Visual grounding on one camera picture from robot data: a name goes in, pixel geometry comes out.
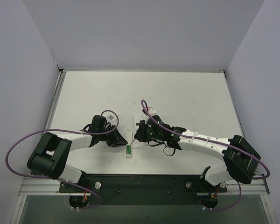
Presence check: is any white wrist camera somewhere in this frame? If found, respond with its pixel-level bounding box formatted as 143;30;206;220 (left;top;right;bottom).
107;115;114;121
147;107;158;116

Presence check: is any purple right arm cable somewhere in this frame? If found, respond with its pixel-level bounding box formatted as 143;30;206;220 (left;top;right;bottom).
141;99;271;212

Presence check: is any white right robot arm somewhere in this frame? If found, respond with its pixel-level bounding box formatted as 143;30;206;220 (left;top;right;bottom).
134;115;261;186

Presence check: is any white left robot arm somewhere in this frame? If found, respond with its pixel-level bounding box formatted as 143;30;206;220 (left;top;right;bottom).
27;115;128;192

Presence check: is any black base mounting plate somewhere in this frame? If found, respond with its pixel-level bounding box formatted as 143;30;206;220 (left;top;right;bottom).
58;174;228;206

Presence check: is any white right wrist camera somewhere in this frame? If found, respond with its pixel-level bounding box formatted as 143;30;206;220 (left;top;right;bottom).
147;107;158;116

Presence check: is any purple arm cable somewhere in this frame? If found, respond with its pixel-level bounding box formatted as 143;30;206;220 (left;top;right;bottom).
5;110;120;179
141;99;271;212

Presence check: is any aluminium frame rail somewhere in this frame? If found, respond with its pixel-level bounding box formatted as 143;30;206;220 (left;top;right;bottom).
18;174;270;196

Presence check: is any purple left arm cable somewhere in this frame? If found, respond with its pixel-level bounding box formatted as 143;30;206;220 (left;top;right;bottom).
5;110;120;179

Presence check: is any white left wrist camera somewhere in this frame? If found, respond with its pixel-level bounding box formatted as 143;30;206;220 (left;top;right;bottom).
107;115;114;121

